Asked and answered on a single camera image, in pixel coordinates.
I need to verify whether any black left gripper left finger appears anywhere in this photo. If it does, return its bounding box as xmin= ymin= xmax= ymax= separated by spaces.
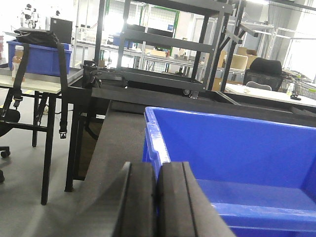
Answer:
xmin=74 ymin=162 xmax=156 ymax=237

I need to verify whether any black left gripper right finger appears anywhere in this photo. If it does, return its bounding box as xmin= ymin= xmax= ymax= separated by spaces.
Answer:
xmin=157 ymin=162 xmax=235 ymax=237

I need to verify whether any large blue plastic bin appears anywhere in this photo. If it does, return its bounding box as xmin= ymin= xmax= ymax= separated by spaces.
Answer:
xmin=142 ymin=107 xmax=316 ymax=237

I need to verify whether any black conveyor belt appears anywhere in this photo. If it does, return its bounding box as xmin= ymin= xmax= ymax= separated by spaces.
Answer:
xmin=81 ymin=85 xmax=316 ymax=199

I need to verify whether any blue bin on table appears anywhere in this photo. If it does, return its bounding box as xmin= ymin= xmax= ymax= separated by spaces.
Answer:
xmin=7 ymin=40 xmax=72 ymax=76

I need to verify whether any black metal shelving unit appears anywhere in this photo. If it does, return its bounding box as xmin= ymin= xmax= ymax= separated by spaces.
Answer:
xmin=95 ymin=0 xmax=259 ymax=92

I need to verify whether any folding table with black legs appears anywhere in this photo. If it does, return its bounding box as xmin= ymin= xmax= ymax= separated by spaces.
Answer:
xmin=0 ymin=68 xmax=84 ymax=205

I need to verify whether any cardboard boxes stack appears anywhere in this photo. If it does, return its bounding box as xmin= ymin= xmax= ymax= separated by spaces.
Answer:
xmin=212 ymin=47 xmax=258 ymax=91

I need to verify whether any black office chair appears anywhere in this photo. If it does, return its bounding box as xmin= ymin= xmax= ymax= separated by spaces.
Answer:
xmin=243 ymin=57 xmax=283 ymax=91

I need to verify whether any beverage bottle on table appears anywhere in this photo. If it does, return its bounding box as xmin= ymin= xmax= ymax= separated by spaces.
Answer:
xmin=11 ymin=45 xmax=24 ymax=81

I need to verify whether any white humanoid robot figure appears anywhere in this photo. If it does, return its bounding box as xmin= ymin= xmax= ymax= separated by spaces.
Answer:
xmin=20 ymin=3 xmax=39 ymax=29

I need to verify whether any black backpack with straps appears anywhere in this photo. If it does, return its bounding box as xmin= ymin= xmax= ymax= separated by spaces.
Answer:
xmin=0 ymin=27 xmax=70 ymax=139

